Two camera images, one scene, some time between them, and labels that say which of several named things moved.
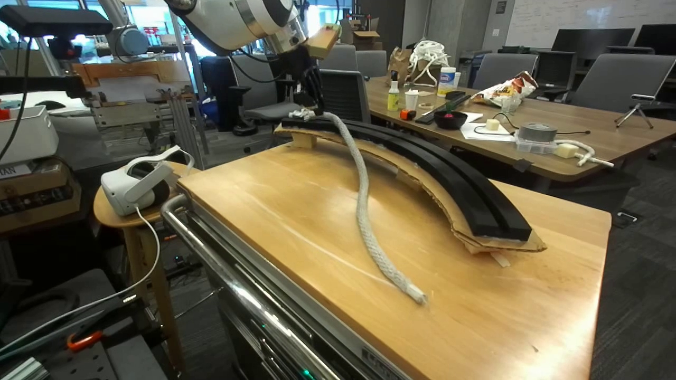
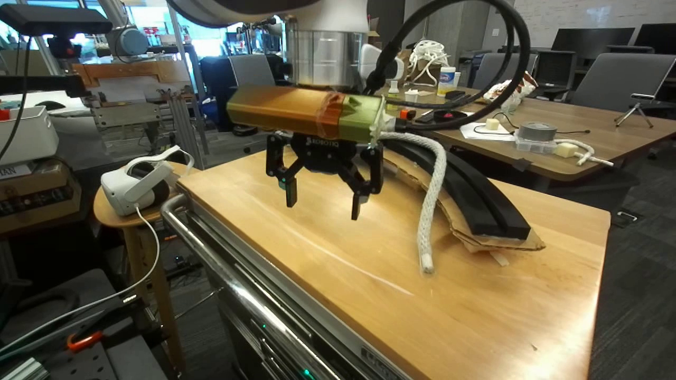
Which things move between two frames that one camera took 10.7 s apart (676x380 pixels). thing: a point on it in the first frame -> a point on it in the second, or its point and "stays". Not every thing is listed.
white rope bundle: (429, 51) stays
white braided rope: (376, 263) -> (426, 259)
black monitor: (591, 38) stays
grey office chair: (621, 80) stays
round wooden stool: (145, 263) stays
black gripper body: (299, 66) -> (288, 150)
